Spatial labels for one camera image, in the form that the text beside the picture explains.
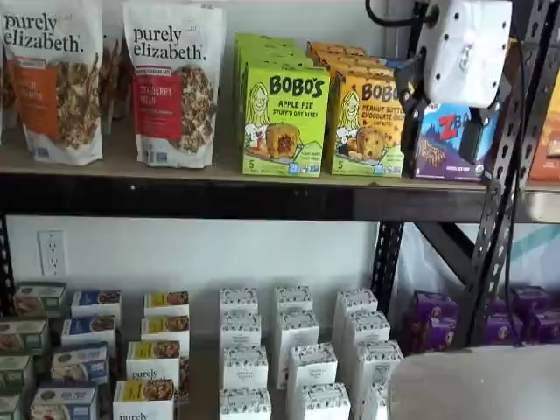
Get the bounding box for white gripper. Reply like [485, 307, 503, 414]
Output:
[395, 0, 514, 172]

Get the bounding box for yellow oat bites box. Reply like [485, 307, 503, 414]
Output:
[241, 60, 331, 179]

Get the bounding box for purple ZBar box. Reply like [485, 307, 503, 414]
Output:
[409, 101, 501, 183]

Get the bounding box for orange Bobo's peanut butter box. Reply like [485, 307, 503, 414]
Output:
[305, 40, 368, 58]
[324, 63, 397, 88]
[330, 72, 404, 180]
[315, 52, 382, 67]

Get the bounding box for orange brown snack box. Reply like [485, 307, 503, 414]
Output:
[526, 85, 560, 183]

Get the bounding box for purple cookie box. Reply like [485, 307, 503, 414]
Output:
[526, 307, 560, 346]
[482, 311, 524, 347]
[410, 291, 461, 326]
[508, 284, 553, 317]
[406, 314, 459, 356]

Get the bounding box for green Bobo's apple pie box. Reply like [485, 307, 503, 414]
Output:
[235, 42, 307, 150]
[234, 32, 297, 137]
[238, 52, 316, 172]

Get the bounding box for black metal shelf beam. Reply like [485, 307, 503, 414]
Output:
[0, 171, 560, 223]

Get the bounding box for yellow label granola box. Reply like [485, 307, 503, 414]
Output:
[140, 315, 191, 347]
[125, 339, 182, 387]
[143, 290, 191, 321]
[112, 379, 177, 420]

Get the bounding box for blue label granola box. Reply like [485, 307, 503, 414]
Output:
[30, 385, 100, 420]
[70, 289, 123, 323]
[60, 315, 117, 349]
[51, 342, 110, 387]

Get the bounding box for green granola box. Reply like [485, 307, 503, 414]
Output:
[0, 354, 36, 396]
[14, 281, 68, 319]
[0, 393, 24, 420]
[0, 318, 51, 358]

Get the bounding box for black diagonal rack brace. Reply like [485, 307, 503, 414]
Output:
[413, 220, 482, 284]

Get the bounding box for translucent plastic sheet teal stripes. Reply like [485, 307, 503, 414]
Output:
[396, 221, 560, 301]

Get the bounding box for white speckled carton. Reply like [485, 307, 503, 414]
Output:
[335, 288, 379, 347]
[354, 339, 404, 391]
[285, 342, 340, 396]
[220, 311, 263, 352]
[219, 386, 273, 420]
[298, 381, 352, 420]
[222, 345, 270, 393]
[342, 310, 392, 352]
[276, 309, 321, 352]
[273, 284, 314, 317]
[219, 286, 260, 317]

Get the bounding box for red label granola bag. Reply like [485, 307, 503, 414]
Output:
[122, 0, 228, 170]

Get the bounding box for white granola bag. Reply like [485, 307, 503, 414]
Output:
[99, 34, 126, 135]

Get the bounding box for orange label granola bag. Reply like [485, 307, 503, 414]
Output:
[0, 0, 105, 167]

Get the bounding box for black perforated upright post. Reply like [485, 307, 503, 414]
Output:
[0, 213, 15, 317]
[457, 0, 560, 349]
[371, 220, 405, 319]

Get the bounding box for thick black gripper cable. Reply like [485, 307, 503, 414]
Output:
[364, 0, 438, 28]

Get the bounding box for white wall outlet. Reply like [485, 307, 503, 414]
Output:
[37, 228, 67, 278]

